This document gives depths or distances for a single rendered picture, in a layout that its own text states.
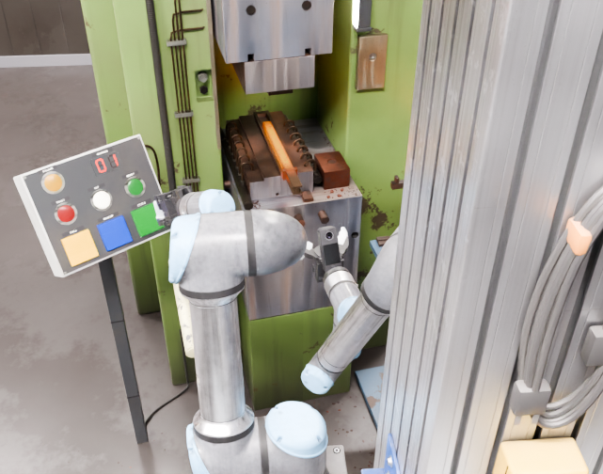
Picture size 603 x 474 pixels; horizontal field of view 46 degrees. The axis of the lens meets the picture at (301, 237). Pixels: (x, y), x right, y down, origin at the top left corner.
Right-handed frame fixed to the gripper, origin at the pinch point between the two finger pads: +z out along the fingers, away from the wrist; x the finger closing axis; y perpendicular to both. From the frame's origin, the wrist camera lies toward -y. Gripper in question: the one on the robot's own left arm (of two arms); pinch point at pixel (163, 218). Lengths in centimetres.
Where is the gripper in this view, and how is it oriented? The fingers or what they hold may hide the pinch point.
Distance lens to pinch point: 189.8
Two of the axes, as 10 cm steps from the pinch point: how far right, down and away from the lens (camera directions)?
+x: -7.7, 3.8, -5.1
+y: -3.2, -9.2, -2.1
